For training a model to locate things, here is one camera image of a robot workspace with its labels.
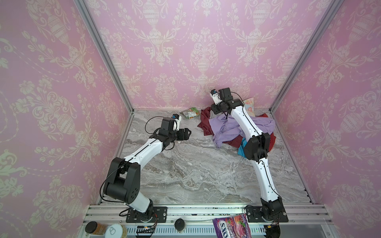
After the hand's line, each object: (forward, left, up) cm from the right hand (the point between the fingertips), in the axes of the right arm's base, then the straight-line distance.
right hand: (216, 105), depth 100 cm
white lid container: (-67, +54, -11) cm, 86 cm away
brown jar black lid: (-65, +62, -7) cm, 90 cm away
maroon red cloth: (-9, +7, -11) cm, 16 cm away
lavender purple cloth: (-12, -4, -10) cm, 16 cm away
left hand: (-20, +20, -2) cm, 29 cm away
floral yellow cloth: (+8, -28, -10) cm, 30 cm away
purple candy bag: (-67, 0, -14) cm, 68 cm away
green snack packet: (+6, +18, -13) cm, 23 cm away
